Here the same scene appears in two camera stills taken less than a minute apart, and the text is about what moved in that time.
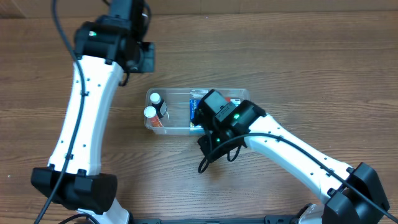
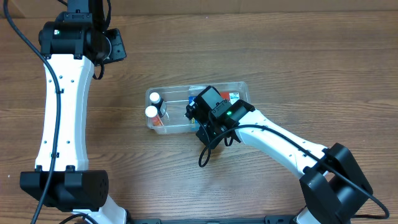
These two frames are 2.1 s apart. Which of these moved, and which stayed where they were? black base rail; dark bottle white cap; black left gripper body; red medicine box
Moved: red medicine box; black left gripper body
Stayed: dark bottle white cap; black base rail
